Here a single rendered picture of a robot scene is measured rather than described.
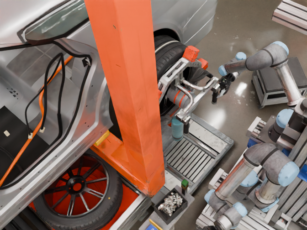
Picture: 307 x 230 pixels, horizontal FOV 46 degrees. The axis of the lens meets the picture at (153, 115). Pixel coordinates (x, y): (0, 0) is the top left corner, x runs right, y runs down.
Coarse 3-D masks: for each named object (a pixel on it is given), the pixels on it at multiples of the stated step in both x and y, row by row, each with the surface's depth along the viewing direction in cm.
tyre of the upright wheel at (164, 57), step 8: (160, 40) 252; (168, 40) 256; (176, 40) 266; (160, 48) 246; (168, 48) 246; (176, 48) 248; (184, 48) 252; (160, 56) 242; (168, 56) 241; (176, 56) 246; (160, 64) 239; (168, 64) 243; (160, 72) 240
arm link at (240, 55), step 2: (238, 52) 262; (240, 52) 262; (242, 52) 262; (236, 54) 262; (238, 54) 261; (240, 54) 261; (242, 54) 261; (244, 54) 261; (236, 56) 261; (238, 56) 260; (240, 56) 260; (242, 56) 260; (244, 56) 260; (234, 58) 262; (236, 58) 261; (238, 58) 260; (240, 58) 259; (242, 58) 260; (244, 58) 260; (232, 60) 261; (234, 60) 261; (236, 60) 261
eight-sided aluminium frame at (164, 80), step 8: (176, 64) 245; (184, 64) 245; (192, 64) 254; (200, 64) 264; (168, 72) 242; (176, 72) 241; (192, 72) 275; (160, 80) 240; (168, 80) 238; (160, 88) 244; (192, 88) 283; (160, 96) 241; (168, 112) 284; (176, 112) 284; (160, 120) 269; (168, 120) 277
